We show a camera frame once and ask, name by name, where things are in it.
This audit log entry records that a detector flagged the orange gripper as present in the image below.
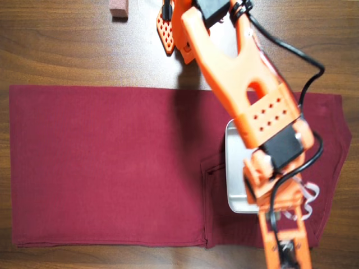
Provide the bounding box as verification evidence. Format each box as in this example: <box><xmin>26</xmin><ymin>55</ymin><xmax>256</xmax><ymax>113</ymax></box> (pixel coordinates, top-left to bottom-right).
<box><xmin>257</xmin><ymin>206</ymin><xmax>312</xmax><ymax>269</ymax></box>

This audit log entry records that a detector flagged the silver metal tray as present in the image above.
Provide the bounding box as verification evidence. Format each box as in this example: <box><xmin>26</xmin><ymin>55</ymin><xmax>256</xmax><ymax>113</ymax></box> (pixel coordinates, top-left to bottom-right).
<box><xmin>223</xmin><ymin>118</ymin><xmax>271</xmax><ymax>215</ymax></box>

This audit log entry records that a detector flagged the maroon fabric cloth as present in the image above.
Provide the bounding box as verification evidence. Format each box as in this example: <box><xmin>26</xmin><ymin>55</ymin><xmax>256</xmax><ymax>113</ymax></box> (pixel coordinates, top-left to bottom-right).
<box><xmin>8</xmin><ymin>85</ymin><xmax>353</xmax><ymax>250</ymax></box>

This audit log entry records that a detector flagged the small reddish-brown block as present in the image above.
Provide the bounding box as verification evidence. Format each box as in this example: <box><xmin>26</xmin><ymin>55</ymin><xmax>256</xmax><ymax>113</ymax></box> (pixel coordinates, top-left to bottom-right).
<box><xmin>109</xmin><ymin>0</ymin><xmax>130</xmax><ymax>18</ymax></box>

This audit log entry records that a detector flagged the white wire bundle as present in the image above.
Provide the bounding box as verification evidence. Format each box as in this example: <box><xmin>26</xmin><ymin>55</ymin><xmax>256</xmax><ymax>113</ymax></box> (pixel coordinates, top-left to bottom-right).
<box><xmin>282</xmin><ymin>176</ymin><xmax>321</xmax><ymax>222</ymax></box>

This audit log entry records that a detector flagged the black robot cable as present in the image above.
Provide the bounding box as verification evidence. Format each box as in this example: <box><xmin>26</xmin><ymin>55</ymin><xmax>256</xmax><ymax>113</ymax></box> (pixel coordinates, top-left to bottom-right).
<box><xmin>232</xmin><ymin>0</ymin><xmax>326</xmax><ymax>269</ymax></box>

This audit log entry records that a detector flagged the orange perforated base bracket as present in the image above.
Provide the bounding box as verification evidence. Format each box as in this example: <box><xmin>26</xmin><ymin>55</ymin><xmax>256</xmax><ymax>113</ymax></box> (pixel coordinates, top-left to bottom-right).
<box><xmin>155</xmin><ymin>4</ymin><xmax>177</xmax><ymax>56</ymax></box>

